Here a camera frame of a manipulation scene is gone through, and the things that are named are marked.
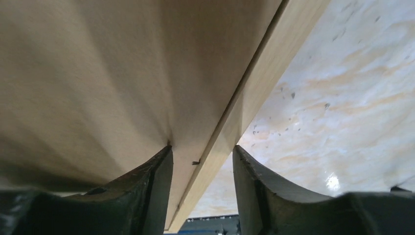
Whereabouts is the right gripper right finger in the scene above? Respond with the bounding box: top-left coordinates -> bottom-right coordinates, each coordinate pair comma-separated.
232,145 -> 415,235

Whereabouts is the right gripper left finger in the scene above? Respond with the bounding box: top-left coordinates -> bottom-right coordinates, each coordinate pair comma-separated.
0,145 -> 173,235

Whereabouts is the brown frame backing board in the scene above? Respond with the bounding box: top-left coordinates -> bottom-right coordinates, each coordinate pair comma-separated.
0,0 -> 280,224

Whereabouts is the light wooden picture frame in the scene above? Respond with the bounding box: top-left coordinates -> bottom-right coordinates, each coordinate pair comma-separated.
165,0 -> 329,234

